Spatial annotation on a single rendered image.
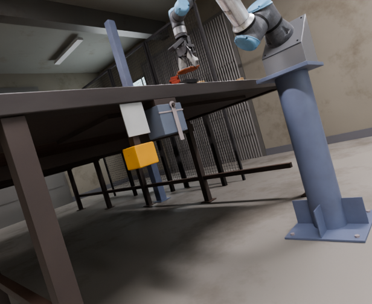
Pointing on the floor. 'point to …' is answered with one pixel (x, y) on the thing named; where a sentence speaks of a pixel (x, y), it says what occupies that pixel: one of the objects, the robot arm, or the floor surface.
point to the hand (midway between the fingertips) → (187, 69)
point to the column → (316, 166)
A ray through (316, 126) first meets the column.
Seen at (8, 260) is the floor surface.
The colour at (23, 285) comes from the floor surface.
